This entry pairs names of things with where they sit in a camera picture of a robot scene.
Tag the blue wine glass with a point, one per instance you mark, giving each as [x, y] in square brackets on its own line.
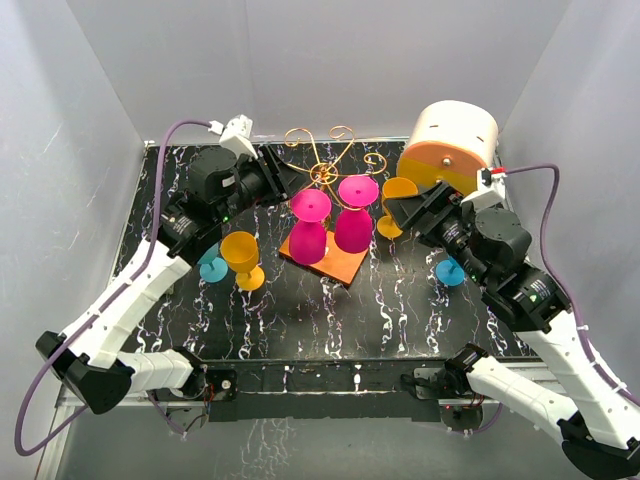
[212, 267]
[449, 272]

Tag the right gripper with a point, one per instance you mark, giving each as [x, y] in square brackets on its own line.
[407, 209]

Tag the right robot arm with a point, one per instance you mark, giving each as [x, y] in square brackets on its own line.
[596, 427]

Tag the gold wire wine glass rack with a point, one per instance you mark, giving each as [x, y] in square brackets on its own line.
[333, 227]

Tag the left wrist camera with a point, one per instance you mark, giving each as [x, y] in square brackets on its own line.
[235, 135]

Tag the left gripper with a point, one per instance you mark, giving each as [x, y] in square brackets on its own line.
[280, 179]

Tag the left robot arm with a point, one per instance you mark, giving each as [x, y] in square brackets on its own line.
[87, 356]

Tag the white orange cylindrical container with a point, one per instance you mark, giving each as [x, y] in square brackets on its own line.
[450, 142]

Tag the orange wine glass left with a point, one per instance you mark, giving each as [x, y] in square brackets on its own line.
[240, 250]

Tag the magenta wine glass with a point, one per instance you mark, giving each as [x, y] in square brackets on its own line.
[354, 226]
[307, 241]

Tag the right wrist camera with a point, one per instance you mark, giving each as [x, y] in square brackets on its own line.
[490, 189]

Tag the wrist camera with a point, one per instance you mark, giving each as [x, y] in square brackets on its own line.
[235, 135]
[490, 189]

